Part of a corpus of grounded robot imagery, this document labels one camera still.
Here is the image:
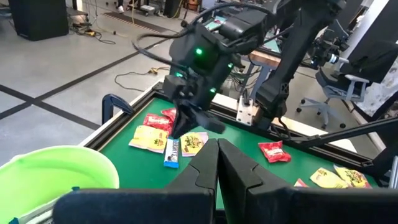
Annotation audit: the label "grey office chair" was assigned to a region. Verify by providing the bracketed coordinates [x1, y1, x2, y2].
[295, 67, 373, 130]

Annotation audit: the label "wooden table blue legs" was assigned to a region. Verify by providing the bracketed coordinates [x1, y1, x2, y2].
[245, 46, 282, 103]

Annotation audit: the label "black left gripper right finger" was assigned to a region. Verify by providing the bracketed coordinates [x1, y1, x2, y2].
[217, 138, 398, 224]

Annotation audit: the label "blue white candy bar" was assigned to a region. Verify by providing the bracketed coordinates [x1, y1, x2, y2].
[164, 138, 180, 169]

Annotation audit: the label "green table mat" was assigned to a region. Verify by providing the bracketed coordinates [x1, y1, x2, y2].
[99, 98, 379, 211]

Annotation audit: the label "black blue bar clamp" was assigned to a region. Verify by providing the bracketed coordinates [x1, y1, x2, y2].
[101, 93, 136, 125]

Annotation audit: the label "black cabinet box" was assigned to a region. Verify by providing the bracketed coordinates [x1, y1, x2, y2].
[8, 0, 70, 42]

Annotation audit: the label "black background camera rig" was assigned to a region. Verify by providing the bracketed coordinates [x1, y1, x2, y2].
[307, 18, 351, 68]

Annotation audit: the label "green halloween bucket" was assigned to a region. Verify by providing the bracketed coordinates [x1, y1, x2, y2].
[0, 145, 121, 224]

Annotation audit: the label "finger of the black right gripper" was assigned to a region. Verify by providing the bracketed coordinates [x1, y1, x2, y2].
[171, 104, 200, 140]
[192, 107, 226, 135]

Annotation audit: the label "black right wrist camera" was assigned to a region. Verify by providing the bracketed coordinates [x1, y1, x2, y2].
[219, 14, 274, 50]

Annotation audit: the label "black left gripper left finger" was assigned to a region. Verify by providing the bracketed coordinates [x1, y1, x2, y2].
[52, 138, 220, 224]

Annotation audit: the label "yellow tipped floor cable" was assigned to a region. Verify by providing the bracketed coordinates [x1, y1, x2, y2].
[113, 65, 172, 93]

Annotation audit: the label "yellow Sour Patch candy packet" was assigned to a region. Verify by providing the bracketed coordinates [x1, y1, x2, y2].
[128, 124, 170, 154]
[310, 167, 349, 189]
[180, 131, 209, 157]

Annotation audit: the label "white mounting bracket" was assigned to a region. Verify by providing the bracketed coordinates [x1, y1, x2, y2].
[235, 95, 261, 127]

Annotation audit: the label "dark striped floor mat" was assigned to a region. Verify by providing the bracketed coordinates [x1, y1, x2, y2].
[102, 11, 170, 34]

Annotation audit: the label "yellow black cable bundle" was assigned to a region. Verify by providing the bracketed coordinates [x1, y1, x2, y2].
[70, 24, 118, 46]

